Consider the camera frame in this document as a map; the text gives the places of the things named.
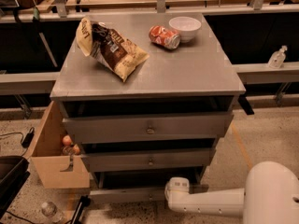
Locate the grey bottom drawer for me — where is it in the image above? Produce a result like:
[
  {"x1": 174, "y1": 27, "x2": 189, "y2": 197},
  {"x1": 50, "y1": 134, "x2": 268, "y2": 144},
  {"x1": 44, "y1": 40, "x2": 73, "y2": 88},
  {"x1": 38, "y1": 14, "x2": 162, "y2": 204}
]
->
[{"x1": 90, "y1": 167, "x2": 208, "y2": 203}]

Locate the grey drawer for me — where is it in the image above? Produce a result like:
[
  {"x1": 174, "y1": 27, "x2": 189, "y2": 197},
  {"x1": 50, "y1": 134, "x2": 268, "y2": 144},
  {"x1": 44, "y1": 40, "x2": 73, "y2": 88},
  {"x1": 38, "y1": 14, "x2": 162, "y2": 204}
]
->
[
  {"x1": 80, "y1": 148, "x2": 215, "y2": 172},
  {"x1": 90, "y1": 167, "x2": 208, "y2": 203},
  {"x1": 63, "y1": 112, "x2": 233, "y2": 144}
]

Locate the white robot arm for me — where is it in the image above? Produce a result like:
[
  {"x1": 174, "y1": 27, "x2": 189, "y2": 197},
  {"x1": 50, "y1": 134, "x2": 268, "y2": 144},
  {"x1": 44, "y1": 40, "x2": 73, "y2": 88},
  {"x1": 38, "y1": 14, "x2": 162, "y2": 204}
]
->
[{"x1": 164, "y1": 161, "x2": 299, "y2": 224}]

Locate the grey drawer cabinet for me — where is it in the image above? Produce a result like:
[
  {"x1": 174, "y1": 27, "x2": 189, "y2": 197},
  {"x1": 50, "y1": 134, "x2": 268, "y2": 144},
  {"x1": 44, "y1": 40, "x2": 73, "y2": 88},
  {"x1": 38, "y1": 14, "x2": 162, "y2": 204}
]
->
[{"x1": 50, "y1": 12, "x2": 247, "y2": 189}]

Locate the grey top drawer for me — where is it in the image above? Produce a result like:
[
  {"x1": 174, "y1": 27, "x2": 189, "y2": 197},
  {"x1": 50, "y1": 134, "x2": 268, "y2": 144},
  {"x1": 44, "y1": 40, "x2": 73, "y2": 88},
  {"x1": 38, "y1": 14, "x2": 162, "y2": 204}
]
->
[{"x1": 63, "y1": 112, "x2": 233, "y2": 144}]

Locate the grey middle drawer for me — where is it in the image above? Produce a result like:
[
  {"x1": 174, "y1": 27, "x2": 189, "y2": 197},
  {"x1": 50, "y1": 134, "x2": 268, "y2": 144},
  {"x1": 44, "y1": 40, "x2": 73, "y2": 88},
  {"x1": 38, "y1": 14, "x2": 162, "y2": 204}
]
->
[{"x1": 80, "y1": 148, "x2": 215, "y2": 172}]

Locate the red soda can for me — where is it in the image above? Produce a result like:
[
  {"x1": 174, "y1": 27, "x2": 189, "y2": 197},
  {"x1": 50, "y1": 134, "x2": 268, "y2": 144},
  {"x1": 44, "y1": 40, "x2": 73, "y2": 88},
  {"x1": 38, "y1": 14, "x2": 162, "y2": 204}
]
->
[{"x1": 149, "y1": 25, "x2": 180, "y2": 49}]

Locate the yellow brown chip bag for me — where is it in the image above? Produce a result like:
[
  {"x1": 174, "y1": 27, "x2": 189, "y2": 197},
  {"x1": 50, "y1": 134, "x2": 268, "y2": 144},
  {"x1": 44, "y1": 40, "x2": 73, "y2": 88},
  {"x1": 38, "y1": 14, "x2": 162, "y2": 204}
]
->
[{"x1": 76, "y1": 17, "x2": 149, "y2": 82}]

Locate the orange fruit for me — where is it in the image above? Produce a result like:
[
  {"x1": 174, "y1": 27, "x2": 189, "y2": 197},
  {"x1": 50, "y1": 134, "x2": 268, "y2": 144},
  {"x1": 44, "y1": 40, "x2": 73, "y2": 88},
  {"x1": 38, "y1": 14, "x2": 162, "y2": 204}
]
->
[{"x1": 73, "y1": 145, "x2": 80, "y2": 155}]

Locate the white bowl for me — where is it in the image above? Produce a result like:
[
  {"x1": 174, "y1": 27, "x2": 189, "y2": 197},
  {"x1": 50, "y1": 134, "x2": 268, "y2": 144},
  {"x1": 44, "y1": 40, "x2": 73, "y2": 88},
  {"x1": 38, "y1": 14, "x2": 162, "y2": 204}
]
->
[{"x1": 169, "y1": 17, "x2": 202, "y2": 43}]

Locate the red apple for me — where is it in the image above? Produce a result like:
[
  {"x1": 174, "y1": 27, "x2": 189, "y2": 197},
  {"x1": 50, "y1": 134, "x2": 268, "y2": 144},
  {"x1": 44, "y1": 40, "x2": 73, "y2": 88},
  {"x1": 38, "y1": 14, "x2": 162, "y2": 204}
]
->
[{"x1": 62, "y1": 135, "x2": 73, "y2": 147}]

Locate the wooden side box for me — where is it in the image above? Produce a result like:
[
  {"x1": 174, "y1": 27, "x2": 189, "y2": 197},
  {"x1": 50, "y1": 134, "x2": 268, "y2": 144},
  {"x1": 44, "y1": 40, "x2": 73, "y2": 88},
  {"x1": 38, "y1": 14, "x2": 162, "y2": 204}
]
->
[{"x1": 25, "y1": 102, "x2": 90, "y2": 189}]

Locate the black power adapter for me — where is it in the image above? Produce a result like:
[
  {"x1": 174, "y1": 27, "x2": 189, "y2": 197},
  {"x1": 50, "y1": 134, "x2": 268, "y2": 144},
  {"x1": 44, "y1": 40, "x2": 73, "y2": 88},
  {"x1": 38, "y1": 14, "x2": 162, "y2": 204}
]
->
[{"x1": 21, "y1": 127, "x2": 35, "y2": 148}]

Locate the clear soap dispenser bottle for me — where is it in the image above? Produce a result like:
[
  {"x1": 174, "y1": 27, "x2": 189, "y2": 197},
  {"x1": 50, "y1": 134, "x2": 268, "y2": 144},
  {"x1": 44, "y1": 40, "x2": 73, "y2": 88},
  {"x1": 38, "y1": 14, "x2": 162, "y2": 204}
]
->
[{"x1": 267, "y1": 45, "x2": 288, "y2": 69}]

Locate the clear plastic water bottle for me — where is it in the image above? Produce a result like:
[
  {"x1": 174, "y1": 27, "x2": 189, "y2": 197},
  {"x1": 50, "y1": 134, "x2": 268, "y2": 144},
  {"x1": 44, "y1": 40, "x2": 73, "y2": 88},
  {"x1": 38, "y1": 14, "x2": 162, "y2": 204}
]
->
[{"x1": 41, "y1": 202, "x2": 64, "y2": 224}]

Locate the black bin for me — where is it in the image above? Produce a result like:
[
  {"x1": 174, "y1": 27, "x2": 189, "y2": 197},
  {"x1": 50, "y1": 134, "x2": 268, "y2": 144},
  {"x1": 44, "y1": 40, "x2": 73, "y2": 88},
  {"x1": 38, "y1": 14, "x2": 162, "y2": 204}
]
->
[{"x1": 0, "y1": 156, "x2": 30, "y2": 218}]

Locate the black stand bracket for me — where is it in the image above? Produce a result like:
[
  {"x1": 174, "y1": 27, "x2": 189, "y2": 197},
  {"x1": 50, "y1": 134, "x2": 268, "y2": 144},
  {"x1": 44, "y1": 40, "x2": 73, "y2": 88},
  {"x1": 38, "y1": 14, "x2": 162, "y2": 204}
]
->
[{"x1": 70, "y1": 195, "x2": 91, "y2": 224}]

